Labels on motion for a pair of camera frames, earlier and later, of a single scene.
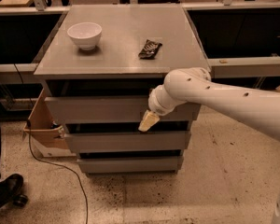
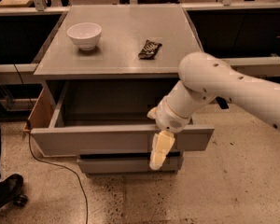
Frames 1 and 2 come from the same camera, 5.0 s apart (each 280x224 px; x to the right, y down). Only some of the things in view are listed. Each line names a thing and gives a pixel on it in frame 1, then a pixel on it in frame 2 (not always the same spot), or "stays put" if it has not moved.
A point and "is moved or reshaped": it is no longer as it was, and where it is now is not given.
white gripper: x=154 y=105 -> x=170 y=118
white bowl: x=85 y=35 stays put
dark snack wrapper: x=149 y=49 stays put
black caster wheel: x=21 y=201 stays put
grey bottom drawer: x=129 y=163 stays put
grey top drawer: x=109 y=109 is moved or reshaped
